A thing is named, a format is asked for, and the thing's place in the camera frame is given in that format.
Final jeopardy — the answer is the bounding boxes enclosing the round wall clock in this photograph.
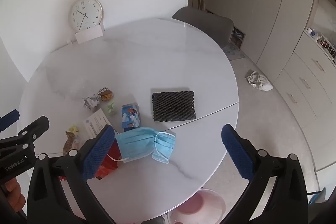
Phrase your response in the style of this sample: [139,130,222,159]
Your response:
[69,0,104,31]

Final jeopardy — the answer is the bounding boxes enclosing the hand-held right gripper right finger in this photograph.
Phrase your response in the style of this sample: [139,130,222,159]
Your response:
[221,123,309,224]

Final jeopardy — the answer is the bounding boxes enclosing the gold brown snack wrapper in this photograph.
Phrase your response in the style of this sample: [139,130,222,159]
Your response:
[97,87,114,102]

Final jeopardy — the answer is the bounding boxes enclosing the silver foil wrapper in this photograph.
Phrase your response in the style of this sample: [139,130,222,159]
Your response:
[83,96,101,110]

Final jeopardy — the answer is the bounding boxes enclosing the brown clear wrapper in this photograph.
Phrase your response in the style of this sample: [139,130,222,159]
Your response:
[62,132,81,156]

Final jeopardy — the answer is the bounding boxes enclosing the white wire rack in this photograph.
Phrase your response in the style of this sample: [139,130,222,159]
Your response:
[316,33,336,60]

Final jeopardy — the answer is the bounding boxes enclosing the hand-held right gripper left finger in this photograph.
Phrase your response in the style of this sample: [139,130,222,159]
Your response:
[28,124,116,224]

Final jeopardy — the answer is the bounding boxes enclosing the grey chair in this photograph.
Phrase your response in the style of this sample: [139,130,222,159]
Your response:
[171,6,235,48]

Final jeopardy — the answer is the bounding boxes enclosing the white leaflet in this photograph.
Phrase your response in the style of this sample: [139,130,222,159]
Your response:
[83,109,114,140]

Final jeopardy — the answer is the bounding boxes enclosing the red box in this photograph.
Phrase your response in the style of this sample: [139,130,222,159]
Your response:
[94,139,120,180]

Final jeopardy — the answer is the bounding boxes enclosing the small green wrapper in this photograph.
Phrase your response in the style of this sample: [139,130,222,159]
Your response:
[106,101,117,115]

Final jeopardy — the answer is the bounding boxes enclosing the blue chair black legs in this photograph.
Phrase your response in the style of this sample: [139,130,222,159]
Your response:
[308,187,327,205]

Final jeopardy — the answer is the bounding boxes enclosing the beige wardrobe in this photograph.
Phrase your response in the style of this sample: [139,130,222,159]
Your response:
[203,0,319,84]

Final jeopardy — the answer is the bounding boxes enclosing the white card by clock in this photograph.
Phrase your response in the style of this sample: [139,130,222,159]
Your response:
[75,25,104,44]

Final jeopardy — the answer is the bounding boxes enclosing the patterned rug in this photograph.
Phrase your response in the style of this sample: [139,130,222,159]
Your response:
[222,42,246,61]

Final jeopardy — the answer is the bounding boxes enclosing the white plastic bin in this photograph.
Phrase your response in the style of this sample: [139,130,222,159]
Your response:
[167,189,227,224]

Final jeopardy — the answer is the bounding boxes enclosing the black foam net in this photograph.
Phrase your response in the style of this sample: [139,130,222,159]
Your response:
[152,91,196,123]

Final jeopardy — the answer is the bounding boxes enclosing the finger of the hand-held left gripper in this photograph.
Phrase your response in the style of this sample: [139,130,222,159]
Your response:
[0,115,50,158]
[0,110,20,133]

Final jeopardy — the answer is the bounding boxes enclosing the beige drawer cabinet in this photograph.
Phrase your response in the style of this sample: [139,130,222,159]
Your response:
[273,31,336,172]

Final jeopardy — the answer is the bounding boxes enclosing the blue face mask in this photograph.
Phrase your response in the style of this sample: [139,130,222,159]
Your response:
[115,127,176,164]

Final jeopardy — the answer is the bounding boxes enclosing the white tote bag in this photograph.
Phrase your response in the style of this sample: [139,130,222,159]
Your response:
[245,71,274,92]

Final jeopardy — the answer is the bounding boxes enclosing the person's left hand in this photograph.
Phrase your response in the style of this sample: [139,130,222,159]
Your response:
[0,178,26,214]

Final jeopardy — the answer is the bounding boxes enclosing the shoe niche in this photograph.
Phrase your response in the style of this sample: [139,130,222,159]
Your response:
[231,27,247,51]

